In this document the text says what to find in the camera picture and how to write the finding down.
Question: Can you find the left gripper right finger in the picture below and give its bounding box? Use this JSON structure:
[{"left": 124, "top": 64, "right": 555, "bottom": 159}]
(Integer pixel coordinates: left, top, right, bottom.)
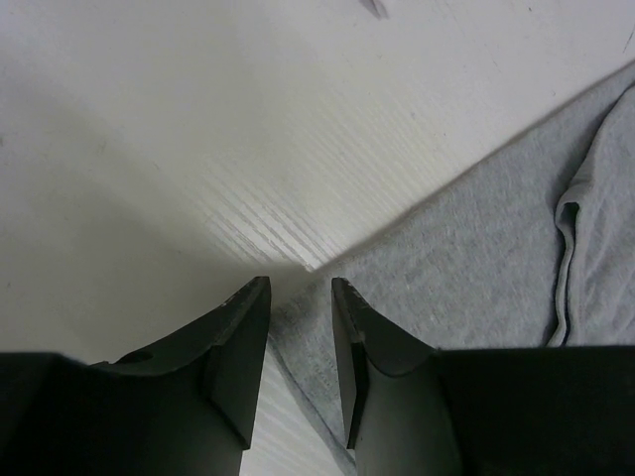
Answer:
[{"left": 331, "top": 278, "right": 634, "bottom": 475}]

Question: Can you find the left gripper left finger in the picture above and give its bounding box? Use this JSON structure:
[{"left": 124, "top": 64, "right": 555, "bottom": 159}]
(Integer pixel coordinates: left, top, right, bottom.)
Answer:
[{"left": 1, "top": 277, "right": 271, "bottom": 475}]

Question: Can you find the grey tank top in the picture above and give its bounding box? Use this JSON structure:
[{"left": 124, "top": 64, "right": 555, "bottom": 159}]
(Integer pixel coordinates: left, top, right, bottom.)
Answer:
[{"left": 270, "top": 66, "right": 634, "bottom": 475}]

